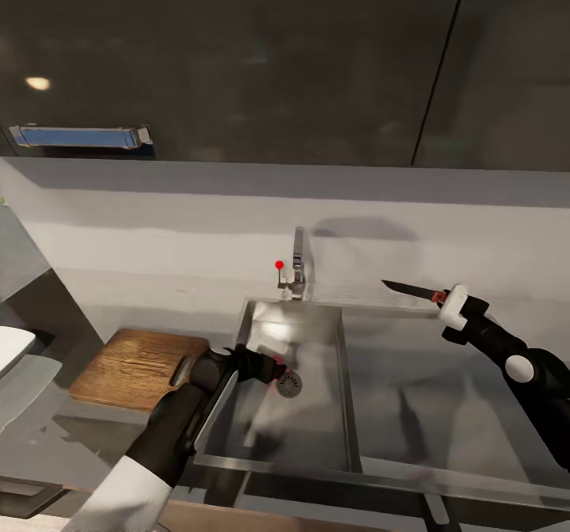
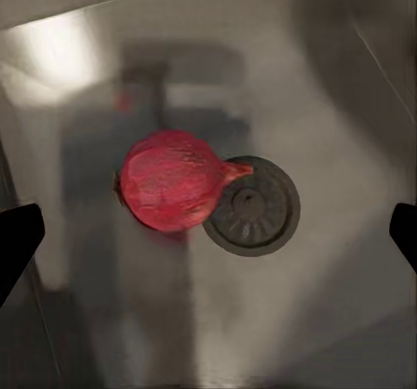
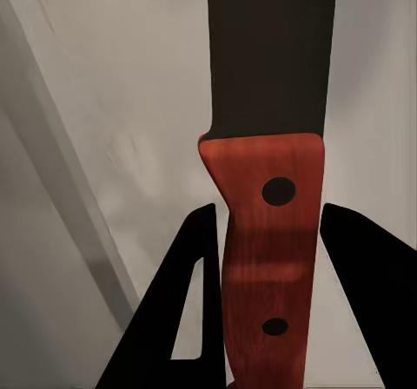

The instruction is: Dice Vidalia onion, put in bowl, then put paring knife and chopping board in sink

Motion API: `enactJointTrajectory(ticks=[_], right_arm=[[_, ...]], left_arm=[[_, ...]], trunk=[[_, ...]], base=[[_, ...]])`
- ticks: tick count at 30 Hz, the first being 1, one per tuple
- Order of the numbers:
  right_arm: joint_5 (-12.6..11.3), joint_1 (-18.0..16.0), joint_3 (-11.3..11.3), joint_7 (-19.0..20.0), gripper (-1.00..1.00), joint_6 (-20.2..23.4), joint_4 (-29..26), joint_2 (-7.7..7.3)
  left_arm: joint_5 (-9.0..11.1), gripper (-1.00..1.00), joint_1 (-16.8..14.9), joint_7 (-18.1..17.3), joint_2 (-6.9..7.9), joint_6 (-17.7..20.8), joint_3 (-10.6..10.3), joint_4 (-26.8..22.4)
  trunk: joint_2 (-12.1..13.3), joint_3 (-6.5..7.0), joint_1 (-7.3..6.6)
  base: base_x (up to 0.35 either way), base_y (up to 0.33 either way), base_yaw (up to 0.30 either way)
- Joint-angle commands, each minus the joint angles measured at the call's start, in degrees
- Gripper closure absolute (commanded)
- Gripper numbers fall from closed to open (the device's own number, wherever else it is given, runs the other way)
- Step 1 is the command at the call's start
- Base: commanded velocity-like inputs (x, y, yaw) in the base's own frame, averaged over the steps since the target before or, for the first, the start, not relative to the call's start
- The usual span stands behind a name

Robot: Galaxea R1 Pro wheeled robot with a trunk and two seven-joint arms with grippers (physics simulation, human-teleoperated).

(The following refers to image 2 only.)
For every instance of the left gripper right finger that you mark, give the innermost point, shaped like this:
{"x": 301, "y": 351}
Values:
{"x": 403, "y": 229}

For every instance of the vidalia onion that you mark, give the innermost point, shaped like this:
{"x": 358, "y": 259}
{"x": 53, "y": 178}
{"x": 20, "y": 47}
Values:
{"x": 172, "y": 180}

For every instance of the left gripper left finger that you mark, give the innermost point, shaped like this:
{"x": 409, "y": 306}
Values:
{"x": 21, "y": 232}

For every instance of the drop in sink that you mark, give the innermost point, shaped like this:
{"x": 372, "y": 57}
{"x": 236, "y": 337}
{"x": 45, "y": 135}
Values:
{"x": 319, "y": 96}

